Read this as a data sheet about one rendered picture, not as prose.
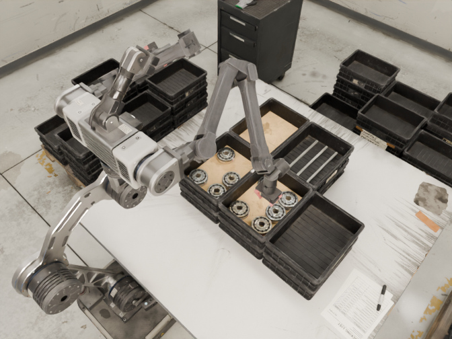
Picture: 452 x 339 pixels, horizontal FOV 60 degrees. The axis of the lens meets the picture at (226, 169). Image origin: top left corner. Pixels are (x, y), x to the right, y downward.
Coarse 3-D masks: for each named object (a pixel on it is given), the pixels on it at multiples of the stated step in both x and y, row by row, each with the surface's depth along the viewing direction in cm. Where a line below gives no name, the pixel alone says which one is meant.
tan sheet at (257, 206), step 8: (256, 184) 211; (280, 184) 211; (248, 192) 208; (248, 200) 204; (256, 200) 205; (264, 200) 205; (256, 208) 202; (264, 208) 202; (248, 216) 199; (256, 216) 199; (264, 216) 199; (248, 224) 196; (272, 224) 196
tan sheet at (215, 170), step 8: (208, 160) 221; (216, 160) 221; (240, 160) 222; (248, 160) 222; (200, 168) 217; (208, 168) 217; (216, 168) 218; (224, 168) 218; (232, 168) 218; (240, 168) 218; (248, 168) 218; (208, 176) 214; (216, 176) 214; (208, 184) 211; (216, 192) 207
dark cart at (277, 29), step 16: (224, 0) 324; (272, 0) 326; (288, 0) 327; (224, 16) 328; (240, 16) 313; (256, 16) 310; (272, 16) 312; (288, 16) 331; (224, 32) 339; (240, 32) 326; (256, 32) 311; (272, 32) 326; (288, 32) 346; (224, 48) 352; (240, 48) 337; (256, 48) 321; (272, 48) 341; (288, 48) 363; (256, 64) 333; (272, 64) 356; (288, 64) 380; (272, 80) 373
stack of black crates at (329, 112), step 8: (320, 96) 326; (328, 96) 329; (312, 104) 320; (320, 104) 333; (328, 104) 335; (336, 104) 329; (344, 104) 323; (320, 112) 329; (328, 112) 329; (336, 112) 329; (344, 112) 328; (352, 112) 322; (336, 120) 323; (344, 120) 323; (352, 120) 324
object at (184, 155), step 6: (168, 150) 135; (174, 150) 138; (180, 150) 138; (186, 150) 139; (174, 156) 133; (180, 156) 134; (186, 156) 138; (192, 156) 140; (180, 162) 134; (186, 162) 138; (180, 168) 136; (180, 174) 139
